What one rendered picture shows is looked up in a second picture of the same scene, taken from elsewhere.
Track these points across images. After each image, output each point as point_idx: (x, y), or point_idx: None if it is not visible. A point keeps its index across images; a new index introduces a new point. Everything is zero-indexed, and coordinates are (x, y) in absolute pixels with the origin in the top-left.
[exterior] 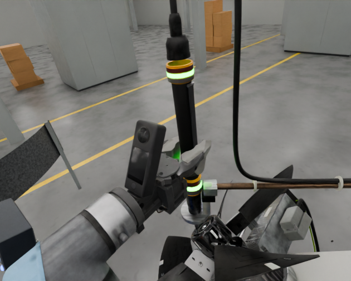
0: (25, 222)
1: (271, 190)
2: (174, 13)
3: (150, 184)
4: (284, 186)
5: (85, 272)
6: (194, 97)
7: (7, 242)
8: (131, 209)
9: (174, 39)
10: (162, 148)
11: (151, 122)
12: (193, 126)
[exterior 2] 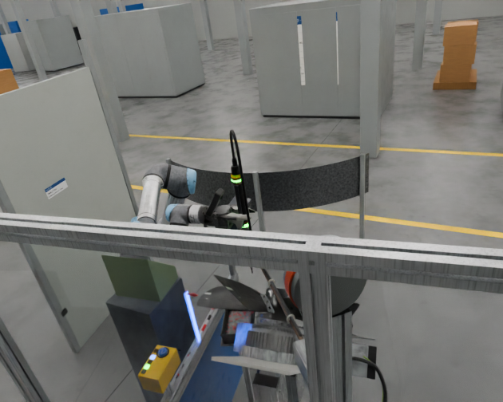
0: None
1: None
2: (232, 158)
3: (209, 211)
4: None
5: (178, 217)
6: (238, 191)
7: None
8: (199, 214)
9: (231, 167)
10: (235, 206)
11: (219, 191)
12: (238, 203)
